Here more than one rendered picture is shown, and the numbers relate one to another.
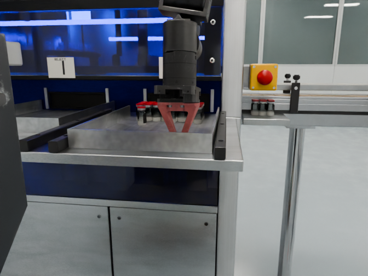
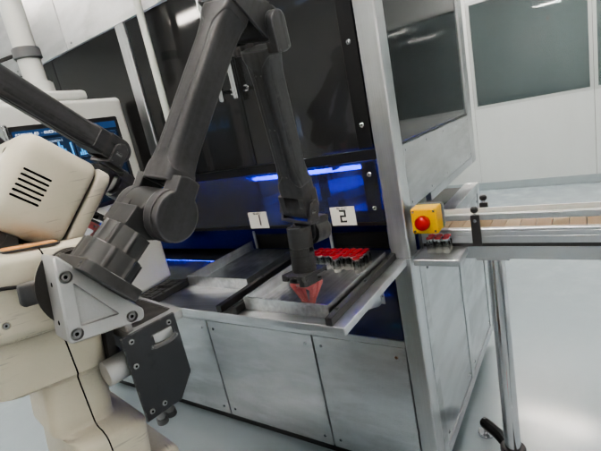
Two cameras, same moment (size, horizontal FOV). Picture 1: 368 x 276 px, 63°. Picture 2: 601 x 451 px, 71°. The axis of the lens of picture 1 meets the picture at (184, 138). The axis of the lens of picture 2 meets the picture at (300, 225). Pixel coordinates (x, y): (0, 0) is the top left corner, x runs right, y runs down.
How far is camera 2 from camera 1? 0.61 m
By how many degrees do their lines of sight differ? 27
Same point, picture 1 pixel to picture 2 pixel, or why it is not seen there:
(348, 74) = not seen: outside the picture
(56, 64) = (255, 217)
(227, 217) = (415, 353)
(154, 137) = (292, 305)
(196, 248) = (392, 380)
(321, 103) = (509, 234)
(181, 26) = (294, 234)
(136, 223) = (335, 351)
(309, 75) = not seen: outside the picture
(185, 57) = (300, 253)
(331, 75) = not seen: outside the picture
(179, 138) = (308, 307)
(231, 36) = (387, 185)
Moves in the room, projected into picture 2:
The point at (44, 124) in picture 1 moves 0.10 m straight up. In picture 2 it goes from (239, 283) to (231, 251)
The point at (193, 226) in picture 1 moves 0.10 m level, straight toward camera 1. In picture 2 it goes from (385, 359) to (376, 377)
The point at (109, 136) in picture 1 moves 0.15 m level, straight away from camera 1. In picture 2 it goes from (266, 302) to (280, 279)
